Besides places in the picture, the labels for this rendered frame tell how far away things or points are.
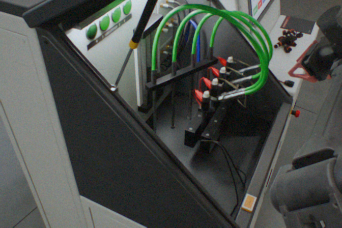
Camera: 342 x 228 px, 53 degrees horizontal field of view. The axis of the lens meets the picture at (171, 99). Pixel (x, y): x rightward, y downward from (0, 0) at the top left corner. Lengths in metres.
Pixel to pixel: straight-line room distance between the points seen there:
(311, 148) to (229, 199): 0.77
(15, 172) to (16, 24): 1.73
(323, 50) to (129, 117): 0.48
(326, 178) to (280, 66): 1.21
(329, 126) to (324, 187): 0.12
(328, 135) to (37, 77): 0.73
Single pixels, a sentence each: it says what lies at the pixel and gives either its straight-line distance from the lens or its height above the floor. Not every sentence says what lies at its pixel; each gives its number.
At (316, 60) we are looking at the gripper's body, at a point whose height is 1.40.
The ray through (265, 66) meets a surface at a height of 1.29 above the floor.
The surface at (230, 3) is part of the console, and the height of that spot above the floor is 1.29.
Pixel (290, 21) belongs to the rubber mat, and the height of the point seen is 0.98.
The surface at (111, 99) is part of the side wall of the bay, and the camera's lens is 0.84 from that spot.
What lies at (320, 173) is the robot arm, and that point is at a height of 1.52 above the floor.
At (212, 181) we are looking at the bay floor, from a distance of 1.26.
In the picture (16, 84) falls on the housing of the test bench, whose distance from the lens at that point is 1.08.
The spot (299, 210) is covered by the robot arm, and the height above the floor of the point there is 1.47.
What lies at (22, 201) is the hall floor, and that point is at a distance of 2.38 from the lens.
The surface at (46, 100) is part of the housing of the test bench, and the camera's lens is 1.01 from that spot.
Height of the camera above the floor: 1.83
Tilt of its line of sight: 39 degrees down
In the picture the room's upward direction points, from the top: 1 degrees clockwise
